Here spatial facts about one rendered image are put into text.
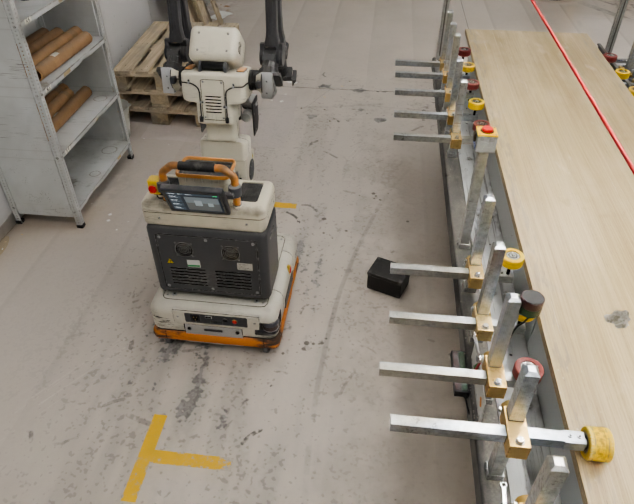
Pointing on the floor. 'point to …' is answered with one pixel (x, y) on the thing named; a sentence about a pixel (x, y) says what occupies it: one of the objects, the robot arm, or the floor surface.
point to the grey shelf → (95, 132)
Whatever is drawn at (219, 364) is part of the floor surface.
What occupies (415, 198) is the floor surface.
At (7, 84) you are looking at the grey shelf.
